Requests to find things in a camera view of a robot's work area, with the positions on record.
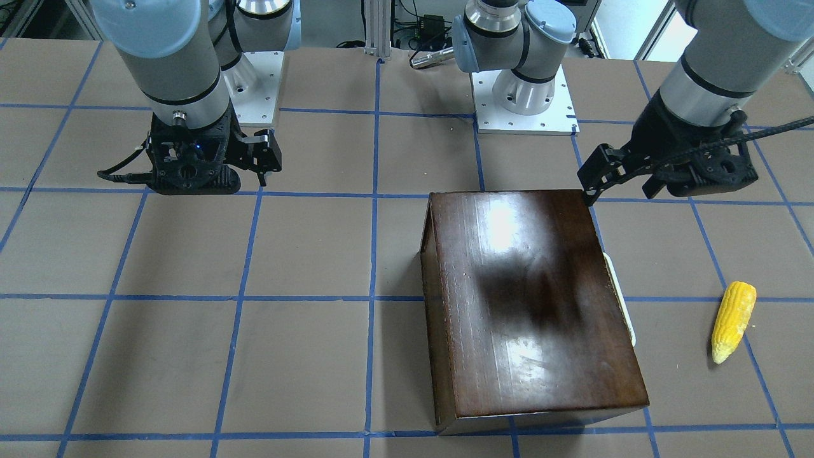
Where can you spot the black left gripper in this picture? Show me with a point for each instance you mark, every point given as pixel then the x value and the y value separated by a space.
pixel 661 135

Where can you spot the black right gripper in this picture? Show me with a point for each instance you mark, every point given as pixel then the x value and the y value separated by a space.
pixel 260 154

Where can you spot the yellow corn cob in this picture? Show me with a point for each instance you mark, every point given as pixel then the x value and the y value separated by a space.
pixel 731 321

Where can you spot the dark wooden drawer cabinet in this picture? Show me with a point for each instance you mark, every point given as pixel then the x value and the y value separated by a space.
pixel 523 323

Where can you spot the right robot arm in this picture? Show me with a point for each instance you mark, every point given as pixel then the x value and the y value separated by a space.
pixel 190 61

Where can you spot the silver metal cylinder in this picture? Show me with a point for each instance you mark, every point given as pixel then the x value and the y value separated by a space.
pixel 432 59

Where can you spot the black power adapter box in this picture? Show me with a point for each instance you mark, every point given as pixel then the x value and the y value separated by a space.
pixel 429 26

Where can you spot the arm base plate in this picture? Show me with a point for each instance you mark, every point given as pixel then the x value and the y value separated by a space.
pixel 507 105
pixel 254 84

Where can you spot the aluminium frame post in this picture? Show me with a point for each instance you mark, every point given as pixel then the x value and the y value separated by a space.
pixel 377 28

